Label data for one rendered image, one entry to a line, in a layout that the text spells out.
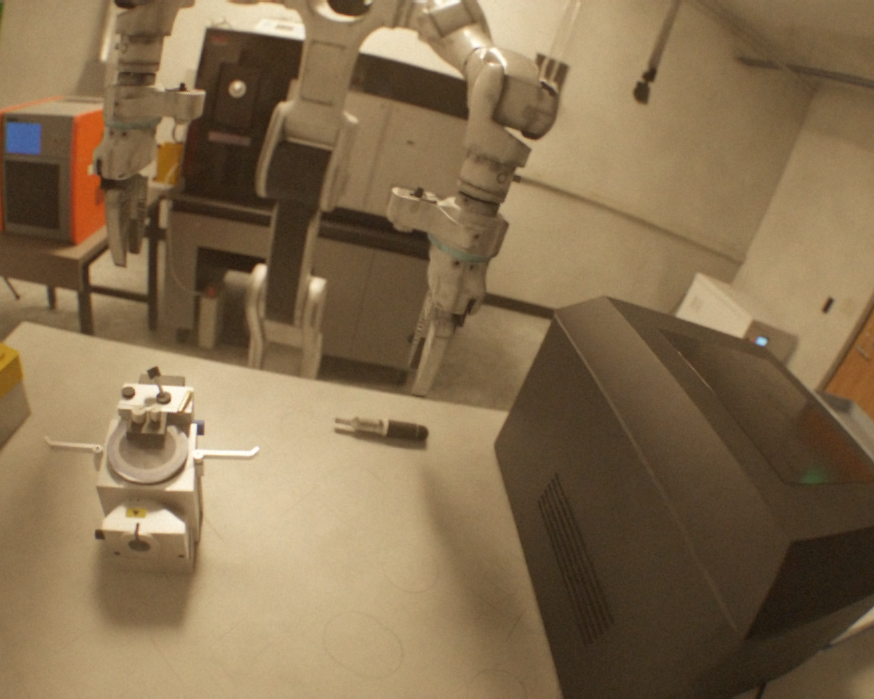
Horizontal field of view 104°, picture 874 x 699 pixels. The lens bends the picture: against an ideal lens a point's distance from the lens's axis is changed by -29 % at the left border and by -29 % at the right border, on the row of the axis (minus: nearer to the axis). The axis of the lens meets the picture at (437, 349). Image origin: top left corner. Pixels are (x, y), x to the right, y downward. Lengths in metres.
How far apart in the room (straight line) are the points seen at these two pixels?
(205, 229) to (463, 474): 1.62
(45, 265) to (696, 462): 1.70
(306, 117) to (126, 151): 0.65
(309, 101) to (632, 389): 0.96
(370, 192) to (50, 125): 1.24
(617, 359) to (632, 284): 3.38
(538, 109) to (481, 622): 0.56
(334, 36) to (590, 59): 2.40
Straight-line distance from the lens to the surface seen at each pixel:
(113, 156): 0.64
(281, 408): 0.72
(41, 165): 1.72
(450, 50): 0.76
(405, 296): 2.08
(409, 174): 1.97
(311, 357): 1.66
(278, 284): 1.38
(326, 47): 1.16
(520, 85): 0.52
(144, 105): 0.63
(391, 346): 2.20
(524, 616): 0.59
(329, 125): 1.20
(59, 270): 1.68
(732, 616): 0.38
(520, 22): 3.20
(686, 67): 3.72
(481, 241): 0.53
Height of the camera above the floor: 1.37
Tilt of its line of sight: 30 degrees down
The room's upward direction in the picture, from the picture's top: 19 degrees clockwise
